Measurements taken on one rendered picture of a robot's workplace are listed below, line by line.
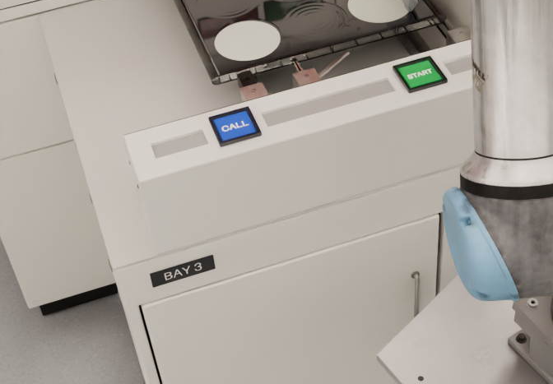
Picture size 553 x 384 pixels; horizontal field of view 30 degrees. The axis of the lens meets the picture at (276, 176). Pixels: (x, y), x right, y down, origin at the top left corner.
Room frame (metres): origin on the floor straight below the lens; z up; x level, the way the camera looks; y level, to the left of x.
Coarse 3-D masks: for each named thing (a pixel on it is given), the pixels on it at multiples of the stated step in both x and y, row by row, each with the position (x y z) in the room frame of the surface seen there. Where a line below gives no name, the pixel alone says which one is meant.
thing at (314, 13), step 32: (192, 0) 1.39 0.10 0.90; (224, 0) 1.38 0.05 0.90; (256, 0) 1.37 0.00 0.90; (288, 0) 1.36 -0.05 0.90; (320, 0) 1.35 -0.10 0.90; (288, 32) 1.27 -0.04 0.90; (320, 32) 1.27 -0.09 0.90; (352, 32) 1.26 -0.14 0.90; (224, 64) 1.21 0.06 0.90; (256, 64) 1.21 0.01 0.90
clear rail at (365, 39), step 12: (408, 24) 1.26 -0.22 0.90; (420, 24) 1.26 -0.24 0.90; (432, 24) 1.26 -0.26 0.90; (360, 36) 1.24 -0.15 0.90; (372, 36) 1.24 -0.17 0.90; (384, 36) 1.24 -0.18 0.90; (324, 48) 1.22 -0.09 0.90; (336, 48) 1.22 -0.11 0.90; (348, 48) 1.23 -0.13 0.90; (276, 60) 1.20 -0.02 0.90; (288, 60) 1.20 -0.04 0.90; (300, 60) 1.21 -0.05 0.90; (228, 72) 1.19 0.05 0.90; (252, 72) 1.19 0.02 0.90
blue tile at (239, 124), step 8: (216, 120) 1.01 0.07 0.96; (224, 120) 1.01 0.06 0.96; (232, 120) 1.01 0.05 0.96; (240, 120) 1.01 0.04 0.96; (248, 120) 1.01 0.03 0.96; (216, 128) 1.00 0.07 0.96; (224, 128) 1.00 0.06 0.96; (232, 128) 1.00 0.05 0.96; (240, 128) 0.99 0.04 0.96; (248, 128) 0.99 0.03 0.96; (224, 136) 0.98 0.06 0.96; (232, 136) 0.98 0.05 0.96
